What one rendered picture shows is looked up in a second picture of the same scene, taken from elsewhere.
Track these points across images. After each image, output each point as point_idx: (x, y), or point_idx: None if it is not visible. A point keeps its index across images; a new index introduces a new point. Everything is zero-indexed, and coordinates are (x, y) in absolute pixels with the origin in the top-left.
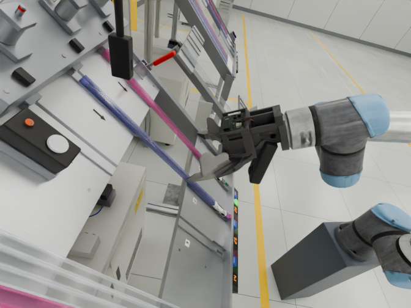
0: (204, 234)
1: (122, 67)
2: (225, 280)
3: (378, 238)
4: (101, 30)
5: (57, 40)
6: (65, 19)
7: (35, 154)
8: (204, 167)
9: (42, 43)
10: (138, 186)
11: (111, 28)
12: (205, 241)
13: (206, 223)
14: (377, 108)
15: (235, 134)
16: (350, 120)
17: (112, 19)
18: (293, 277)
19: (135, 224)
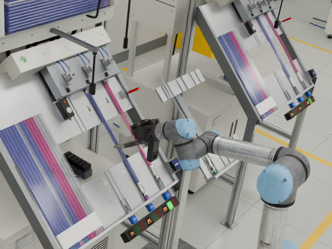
0: (120, 190)
1: (91, 91)
2: (120, 218)
3: None
4: (102, 75)
5: (82, 79)
6: (87, 73)
7: (62, 111)
8: (120, 140)
9: (77, 80)
10: None
11: (106, 75)
12: (118, 193)
13: (125, 187)
14: (181, 123)
15: (135, 127)
16: (172, 127)
17: (110, 70)
18: None
19: None
